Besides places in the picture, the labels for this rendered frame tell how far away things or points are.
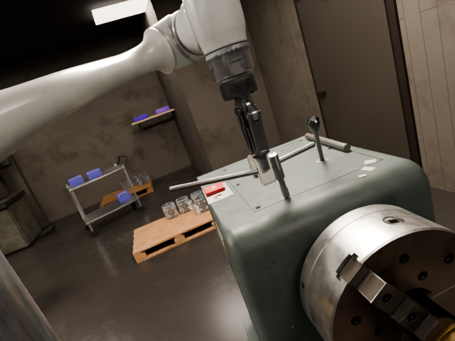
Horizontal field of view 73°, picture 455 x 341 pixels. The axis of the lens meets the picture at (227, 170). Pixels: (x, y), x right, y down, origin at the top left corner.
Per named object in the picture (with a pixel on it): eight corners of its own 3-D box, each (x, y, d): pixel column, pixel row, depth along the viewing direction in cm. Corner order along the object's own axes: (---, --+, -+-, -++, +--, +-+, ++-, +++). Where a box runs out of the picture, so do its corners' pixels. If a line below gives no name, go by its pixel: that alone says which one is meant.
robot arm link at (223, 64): (208, 53, 56) (219, 85, 57) (253, 37, 57) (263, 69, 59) (202, 59, 65) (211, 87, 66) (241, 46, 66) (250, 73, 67)
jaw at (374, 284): (381, 304, 56) (336, 276, 52) (398, 283, 55) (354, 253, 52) (432, 352, 45) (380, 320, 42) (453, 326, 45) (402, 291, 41)
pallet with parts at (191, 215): (209, 206, 433) (202, 186, 424) (226, 223, 362) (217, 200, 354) (135, 239, 408) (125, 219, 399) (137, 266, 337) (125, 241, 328)
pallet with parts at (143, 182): (152, 182, 679) (146, 170, 671) (155, 190, 608) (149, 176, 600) (104, 201, 653) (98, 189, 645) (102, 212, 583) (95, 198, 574)
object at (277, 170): (288, 192, 73) (275, 151, 68) (292, 196, 71) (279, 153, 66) (280, 196, 73) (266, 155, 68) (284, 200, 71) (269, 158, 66)
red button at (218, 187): (205, 193, 97) (203, 188, 96) (223, 187, 97) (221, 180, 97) (208, 199, 91) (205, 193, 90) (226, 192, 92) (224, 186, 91)
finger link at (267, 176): (266, 151, 67) (267, 151, 66) (275, 180, 68) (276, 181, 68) (253, 156, 66) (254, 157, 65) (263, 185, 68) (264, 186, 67)
